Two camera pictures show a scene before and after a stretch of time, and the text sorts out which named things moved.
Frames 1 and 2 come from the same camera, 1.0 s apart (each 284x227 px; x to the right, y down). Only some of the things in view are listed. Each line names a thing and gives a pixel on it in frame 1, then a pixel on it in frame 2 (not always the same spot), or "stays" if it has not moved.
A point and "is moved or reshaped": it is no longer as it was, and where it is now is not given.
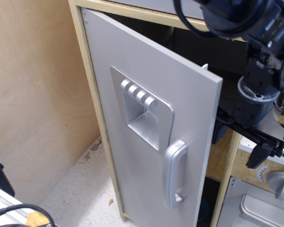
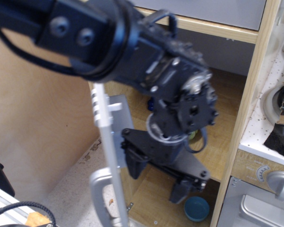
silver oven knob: x=282 y=184 stays
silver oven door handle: x=265 y=212 stays
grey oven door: x=230 y=215 stays
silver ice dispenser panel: x=149 y=117 -> x=101 y=116
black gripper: x=253 y=116 -> x=176 y=158
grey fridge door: x=160 y=112 is moved or reshaped
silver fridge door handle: x=175 y=147 is moved or reshaped
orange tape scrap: x=36 y=218 stays
